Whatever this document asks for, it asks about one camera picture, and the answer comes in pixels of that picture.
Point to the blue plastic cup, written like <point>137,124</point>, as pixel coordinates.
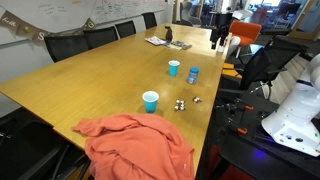
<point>150,102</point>
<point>173,68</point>

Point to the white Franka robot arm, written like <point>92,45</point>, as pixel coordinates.
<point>295,113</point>

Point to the small metal binder clip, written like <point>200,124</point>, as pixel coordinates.
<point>183,102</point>
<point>197,99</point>
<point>177,101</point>
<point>176,108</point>

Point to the blue lidded peanut butter jar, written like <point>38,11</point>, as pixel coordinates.
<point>192,76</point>

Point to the dark printed magazine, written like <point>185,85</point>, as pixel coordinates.
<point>179,45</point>

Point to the white printed magazine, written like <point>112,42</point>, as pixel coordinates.
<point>155,40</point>

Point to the brown bottle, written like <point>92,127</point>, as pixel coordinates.
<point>169,34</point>

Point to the orange cloth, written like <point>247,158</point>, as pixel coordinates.
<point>140,146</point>

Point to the black mesh office chair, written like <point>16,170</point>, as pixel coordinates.
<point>266,60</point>
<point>126,28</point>
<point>150,20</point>
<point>66,46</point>
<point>30,150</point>
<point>101,36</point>

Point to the grey armchair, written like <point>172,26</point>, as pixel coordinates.
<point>189,14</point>

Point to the orange chair with white base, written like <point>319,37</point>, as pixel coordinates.
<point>245,32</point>

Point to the brown pennant banner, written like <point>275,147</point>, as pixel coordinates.
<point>20,27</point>

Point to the black camera on stand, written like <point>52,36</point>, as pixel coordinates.
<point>218,33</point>

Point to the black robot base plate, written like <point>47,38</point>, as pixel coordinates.
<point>260,150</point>

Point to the wall whiteboard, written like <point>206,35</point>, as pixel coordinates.
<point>66,11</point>

